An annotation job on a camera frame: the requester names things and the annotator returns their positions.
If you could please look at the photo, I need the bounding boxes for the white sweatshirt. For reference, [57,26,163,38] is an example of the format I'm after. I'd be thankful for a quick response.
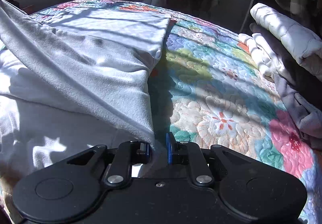
[1,0,171,223]

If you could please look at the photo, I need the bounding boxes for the white folded clothes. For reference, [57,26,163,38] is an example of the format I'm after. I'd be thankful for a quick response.
[238,33,295,83]

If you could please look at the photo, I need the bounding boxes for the colourful floral quilt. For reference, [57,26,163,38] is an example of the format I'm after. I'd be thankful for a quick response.
[29,0,321,223]

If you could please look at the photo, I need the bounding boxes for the grey folded garment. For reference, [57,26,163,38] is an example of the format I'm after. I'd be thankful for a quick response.
[273,74,321,150]

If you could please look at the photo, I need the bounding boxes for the white padded blanket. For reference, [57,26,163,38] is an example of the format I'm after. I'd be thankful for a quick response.
[250,3,321,80]

